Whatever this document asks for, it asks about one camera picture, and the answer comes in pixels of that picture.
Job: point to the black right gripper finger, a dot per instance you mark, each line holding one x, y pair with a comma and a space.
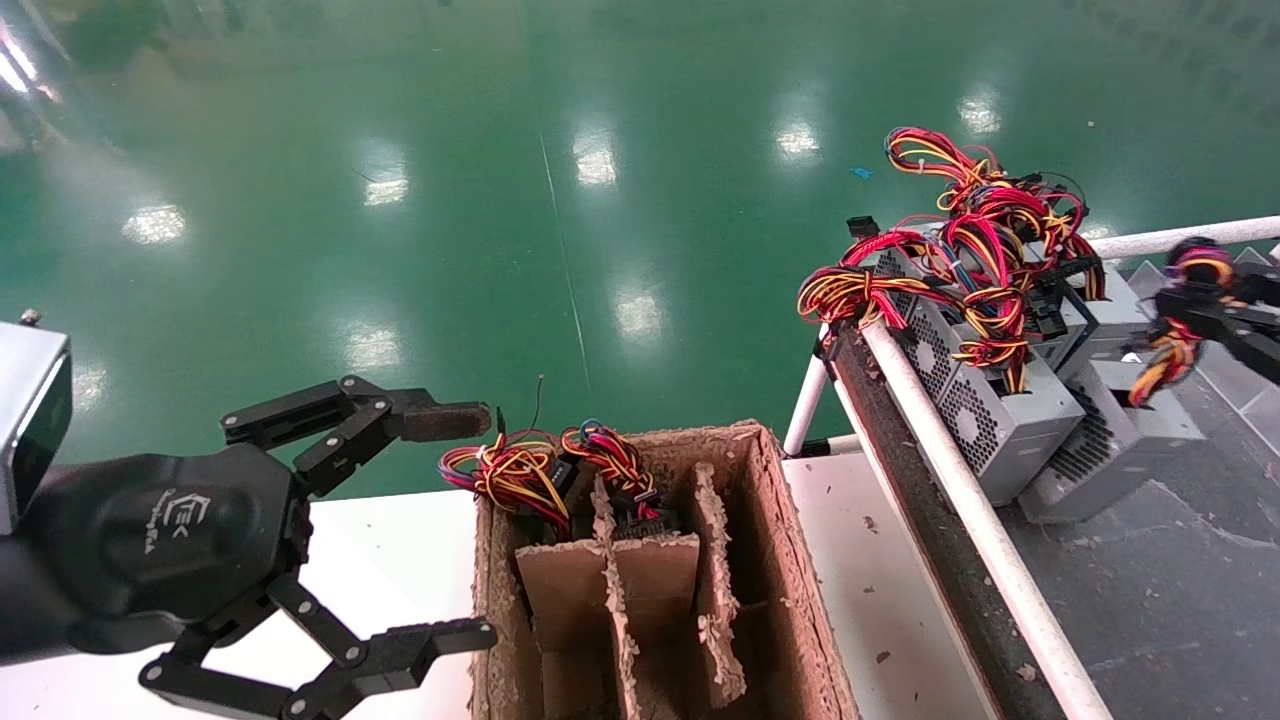
1265, 275
1235, 320

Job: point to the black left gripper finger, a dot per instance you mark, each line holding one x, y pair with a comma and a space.
440, 420
420, 650

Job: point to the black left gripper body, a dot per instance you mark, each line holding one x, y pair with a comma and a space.
170, 540

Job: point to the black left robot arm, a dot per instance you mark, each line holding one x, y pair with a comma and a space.
12, 600

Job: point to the clear plastic divider tray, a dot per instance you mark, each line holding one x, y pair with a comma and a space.
1245, 395

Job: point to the white horizontal pipe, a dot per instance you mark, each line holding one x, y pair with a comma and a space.
1130, 243

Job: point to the long cardboard divider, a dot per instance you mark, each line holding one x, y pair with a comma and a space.
625, 660
715, 600

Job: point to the cross cardboard divider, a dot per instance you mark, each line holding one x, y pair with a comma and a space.
655, 575

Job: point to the black conveyor belt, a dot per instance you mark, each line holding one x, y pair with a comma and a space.
1180, 600

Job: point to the short white pipe leg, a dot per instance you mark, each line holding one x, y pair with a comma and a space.
808, 405

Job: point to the brown cardboard box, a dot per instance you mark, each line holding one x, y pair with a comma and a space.
790, 600

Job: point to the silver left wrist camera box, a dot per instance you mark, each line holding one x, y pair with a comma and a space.
25, 420

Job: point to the long white pipe rail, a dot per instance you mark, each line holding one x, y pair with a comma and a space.
980, 520

